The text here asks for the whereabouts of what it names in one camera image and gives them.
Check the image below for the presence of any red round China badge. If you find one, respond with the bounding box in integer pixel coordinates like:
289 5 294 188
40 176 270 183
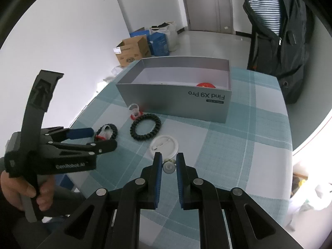
196 83 216 88

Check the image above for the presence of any black braided bracelet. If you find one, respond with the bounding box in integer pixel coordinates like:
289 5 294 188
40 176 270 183
130 114 162 142

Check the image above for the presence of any grey Find X9 Pro box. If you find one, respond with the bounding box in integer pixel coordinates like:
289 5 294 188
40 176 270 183
116 56 232 123

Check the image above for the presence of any black bracelet with red charm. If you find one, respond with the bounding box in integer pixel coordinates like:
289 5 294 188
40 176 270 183
93 123 119 143

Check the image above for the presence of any brown cardboard box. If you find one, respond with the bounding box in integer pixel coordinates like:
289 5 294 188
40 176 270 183
113 35 151 67

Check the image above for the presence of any teal checked tablecloth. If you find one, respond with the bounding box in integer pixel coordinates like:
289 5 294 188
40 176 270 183
70 67 293 248

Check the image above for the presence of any white plastic bag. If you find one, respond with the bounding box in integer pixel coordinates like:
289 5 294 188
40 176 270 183
150 21 178 52

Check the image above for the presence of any white round badge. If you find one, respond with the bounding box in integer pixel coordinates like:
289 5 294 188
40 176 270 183
149 135 179 159

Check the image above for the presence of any small white round pin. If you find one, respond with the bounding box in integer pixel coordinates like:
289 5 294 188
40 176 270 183
163 159 176 174

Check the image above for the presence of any black jacket striped lining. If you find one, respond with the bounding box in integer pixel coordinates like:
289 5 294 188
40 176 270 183
243 0 315 104

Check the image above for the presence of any red and clear ring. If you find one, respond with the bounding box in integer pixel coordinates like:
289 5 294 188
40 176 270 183
128 103 143 120

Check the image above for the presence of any blue cardboard box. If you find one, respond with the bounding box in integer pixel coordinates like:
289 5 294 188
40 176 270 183
148 33 169 57
129 27 150 38

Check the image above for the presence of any grey door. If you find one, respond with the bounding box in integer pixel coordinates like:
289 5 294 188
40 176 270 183
183 0 233 34

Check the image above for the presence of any person's left hand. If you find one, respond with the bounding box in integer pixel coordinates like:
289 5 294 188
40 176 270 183
1 171 55 211

